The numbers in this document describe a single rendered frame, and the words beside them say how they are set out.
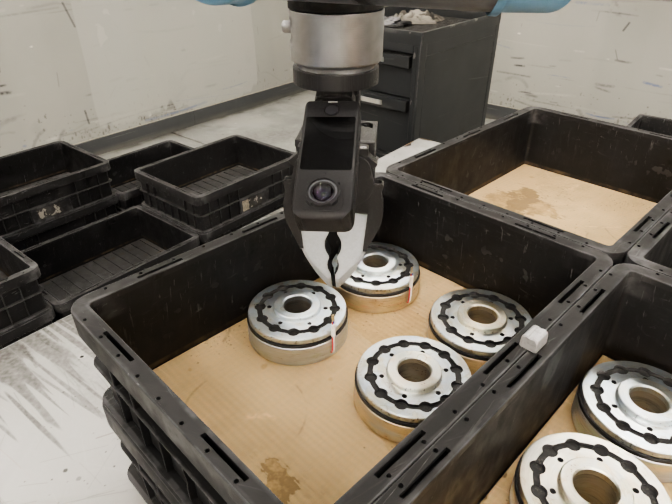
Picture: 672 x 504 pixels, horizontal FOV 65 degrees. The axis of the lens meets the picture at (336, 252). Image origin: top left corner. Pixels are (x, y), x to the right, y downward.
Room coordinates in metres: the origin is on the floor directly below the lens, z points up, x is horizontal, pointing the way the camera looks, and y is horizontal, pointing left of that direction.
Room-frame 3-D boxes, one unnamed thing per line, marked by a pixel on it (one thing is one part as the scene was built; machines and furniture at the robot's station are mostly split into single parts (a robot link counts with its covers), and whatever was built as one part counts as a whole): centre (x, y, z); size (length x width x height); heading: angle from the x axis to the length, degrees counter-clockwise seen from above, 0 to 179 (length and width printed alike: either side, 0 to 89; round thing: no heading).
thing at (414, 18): (2.30, -0.33, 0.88); 0.29 x 0.22 x 0.03; 141
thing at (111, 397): (0.39, -0.02, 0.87); 0.40 x 0.30 x 0.11; 135
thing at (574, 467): (0.23, -0.18, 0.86); 0.05 x 0.05 x 0.01
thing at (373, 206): (0.43, -0.02, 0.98); 0.05 x 0.02 x 0.09; 84
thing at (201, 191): (1.48, 0.35, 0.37); 0.40 x 0.30 x 0.45; 141
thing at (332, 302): (0.43, 0.04, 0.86); 0.10 x 0.10 x 0.01
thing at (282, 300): (0.43, 0.04, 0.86); 0.05 x 0.05 x 0.01
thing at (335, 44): (0.45, 0.00, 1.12); 0.08 x 0.08 x 0.05
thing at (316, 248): (0.46, 0.02, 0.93); 0.06 x 0.03 x 0.09; 174
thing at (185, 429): (0.39, -0.02, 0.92); 0.40 x 0.30 x 0.02; 135
